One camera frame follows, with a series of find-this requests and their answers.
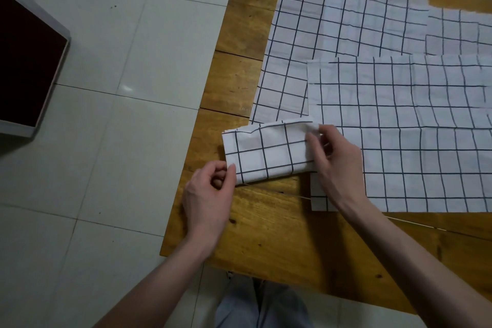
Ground person's right hand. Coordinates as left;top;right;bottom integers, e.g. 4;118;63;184
306;124;373;214

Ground person's left hand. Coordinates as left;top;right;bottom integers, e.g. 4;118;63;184
182;160;238;248

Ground small checked cloth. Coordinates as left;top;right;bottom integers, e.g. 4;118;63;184
222;118;328;186

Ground person's left forearm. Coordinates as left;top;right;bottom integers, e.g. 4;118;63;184
92;235;216;328

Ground person's right forearm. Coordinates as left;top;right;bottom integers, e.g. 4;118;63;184
338;200;492;328

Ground white checked cloth piece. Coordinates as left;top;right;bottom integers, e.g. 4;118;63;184
310;126;492;213
306;54;492;131
424;6;492;56

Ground thin white thread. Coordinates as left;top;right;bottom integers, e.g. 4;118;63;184
242;182;492;243

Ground grey trousers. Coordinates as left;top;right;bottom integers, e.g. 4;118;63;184
213;273;314;328

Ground large white checked cloth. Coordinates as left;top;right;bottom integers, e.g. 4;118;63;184
249;0;430;125

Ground white framed dark panel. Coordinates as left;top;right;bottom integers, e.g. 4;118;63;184
0;0;71;138

